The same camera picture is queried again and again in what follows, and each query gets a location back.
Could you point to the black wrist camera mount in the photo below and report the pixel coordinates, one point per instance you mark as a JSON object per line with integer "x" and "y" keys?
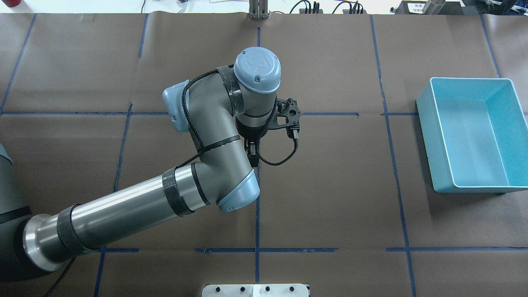
{"x": 285, "y": 115}

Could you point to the aluminium frame post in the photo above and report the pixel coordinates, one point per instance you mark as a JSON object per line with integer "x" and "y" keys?
{"x": 258, "y": 9}

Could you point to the red cylinder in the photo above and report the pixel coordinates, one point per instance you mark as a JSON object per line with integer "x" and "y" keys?
{"x": 11, "y": 3}

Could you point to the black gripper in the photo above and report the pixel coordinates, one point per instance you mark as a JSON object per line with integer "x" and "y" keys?
{"x": 248, "y": 133}

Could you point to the light blue plastic bin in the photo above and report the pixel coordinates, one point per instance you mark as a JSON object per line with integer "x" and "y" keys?
{"x": 475, "y": 134}

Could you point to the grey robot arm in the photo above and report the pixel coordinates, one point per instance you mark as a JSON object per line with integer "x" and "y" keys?
{"x": 219, "y": 109}

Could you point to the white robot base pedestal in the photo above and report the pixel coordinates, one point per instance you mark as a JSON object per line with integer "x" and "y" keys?
{"x": 257, "y": 290}

